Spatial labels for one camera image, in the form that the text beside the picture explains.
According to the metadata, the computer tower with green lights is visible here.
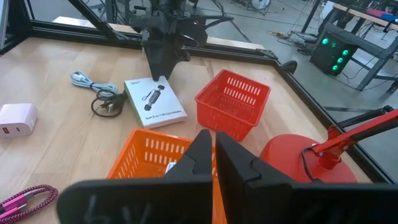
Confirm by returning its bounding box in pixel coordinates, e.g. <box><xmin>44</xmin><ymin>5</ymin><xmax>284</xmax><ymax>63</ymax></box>
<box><xmin>310</xmin><ymin>23</ymin><xmax>358</xmax><ymax>75</ymax></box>

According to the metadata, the orange plastic basket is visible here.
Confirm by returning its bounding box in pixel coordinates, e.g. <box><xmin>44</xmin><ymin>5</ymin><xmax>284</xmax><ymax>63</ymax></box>
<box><xmin>106</xmin><ymin>128</ymin><xmax>228</xmax><ymax>224</ymax></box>

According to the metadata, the pink wall charger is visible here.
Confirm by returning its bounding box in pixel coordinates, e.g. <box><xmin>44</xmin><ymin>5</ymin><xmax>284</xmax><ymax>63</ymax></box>
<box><xmin>0</xmin><ymin>103</ymin><xmax>39</xmax><ymax>139</ymax></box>

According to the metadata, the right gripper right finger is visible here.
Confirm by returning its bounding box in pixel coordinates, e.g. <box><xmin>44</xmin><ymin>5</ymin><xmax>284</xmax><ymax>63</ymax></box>
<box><xmin>215</xmin><ymin>131</ymin><xmax>398</xmax><ymax>224</ymax></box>

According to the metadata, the background workbench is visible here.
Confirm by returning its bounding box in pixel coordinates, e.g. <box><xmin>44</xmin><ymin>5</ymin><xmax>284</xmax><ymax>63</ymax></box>
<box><xmin>300</xmin><ymin>0</ymin><xmax>398</xmax><ymax>94</ymax></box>

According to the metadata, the silver aluminium post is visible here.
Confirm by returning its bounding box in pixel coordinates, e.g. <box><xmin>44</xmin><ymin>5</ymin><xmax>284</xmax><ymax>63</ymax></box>
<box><xmin>0</xmin><ymin>0</ymin><xmax>10</xmax><ymax>50</ymax></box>

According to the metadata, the red plastic basket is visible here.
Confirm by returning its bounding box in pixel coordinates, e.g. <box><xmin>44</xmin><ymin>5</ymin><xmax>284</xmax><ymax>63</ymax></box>
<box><xmin>195</xmin><ymin>69</ymin><xmax>271</xmax><ymax>142</ymax></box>

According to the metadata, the white card reader box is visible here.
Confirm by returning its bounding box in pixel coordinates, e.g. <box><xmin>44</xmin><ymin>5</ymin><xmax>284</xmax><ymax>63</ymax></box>
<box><xmin>123</xmin><ymin>76</ymin><xmax>188</xmax><ymax>129</ymax></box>

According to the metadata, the red desk lamp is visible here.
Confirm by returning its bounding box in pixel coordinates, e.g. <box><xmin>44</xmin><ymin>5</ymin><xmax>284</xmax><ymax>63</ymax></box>
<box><xmin>260</xmin><ymin>105</ymin><xmax>398</xmax><ymax>184</ymax></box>

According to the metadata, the light blue cable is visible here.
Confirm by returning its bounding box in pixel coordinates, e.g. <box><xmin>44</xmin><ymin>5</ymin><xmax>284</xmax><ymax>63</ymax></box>
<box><xmin>70</xmin><ymin>70</ymin><xmax>119</xmax><ymax>96</ymax></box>

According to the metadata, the black aluminium table frame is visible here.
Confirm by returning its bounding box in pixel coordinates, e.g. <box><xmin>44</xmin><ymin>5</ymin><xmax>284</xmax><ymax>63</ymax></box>
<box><xmin>0</xmin><ymin>0</ymin><xmax>392</xmax><ymax>184</ymax></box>

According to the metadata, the black lamp power cord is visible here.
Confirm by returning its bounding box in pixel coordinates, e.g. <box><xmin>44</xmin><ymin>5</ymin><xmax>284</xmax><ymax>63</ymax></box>
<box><xmin>301</xmin><ymin>146</ymin><xmax>324</xmax><ymax>183</ymax></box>

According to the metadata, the black frame clamp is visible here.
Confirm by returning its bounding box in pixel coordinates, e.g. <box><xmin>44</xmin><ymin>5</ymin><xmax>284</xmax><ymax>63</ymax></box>
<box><xmin>279</xmin><ymin>60</ymin><xmax>298</xmax><ymax>75</ymax></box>

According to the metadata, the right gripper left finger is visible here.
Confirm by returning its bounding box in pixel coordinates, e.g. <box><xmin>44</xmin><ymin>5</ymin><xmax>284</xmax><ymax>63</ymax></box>
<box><xmin>57</xmin><ymin>129</ymin><xmax>214</xmax><ymax>224</ymax></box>

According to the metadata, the black cable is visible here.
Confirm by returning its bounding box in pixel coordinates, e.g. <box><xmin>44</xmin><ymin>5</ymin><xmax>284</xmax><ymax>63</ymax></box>
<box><xmin>90</xmin><ymin>90</ymin><xmax>128</xmax><ymax>118</ymax></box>

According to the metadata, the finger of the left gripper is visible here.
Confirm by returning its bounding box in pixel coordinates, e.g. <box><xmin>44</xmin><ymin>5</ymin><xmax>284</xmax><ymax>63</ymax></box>
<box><xmin>163</xmin><ymin>42</ymin><xmax>190</xmax><ymax>80</ymax></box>
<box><xmin>142</xmin><ymin>40</ymin><xmax>165</xmax><ymax>81</ymax></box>

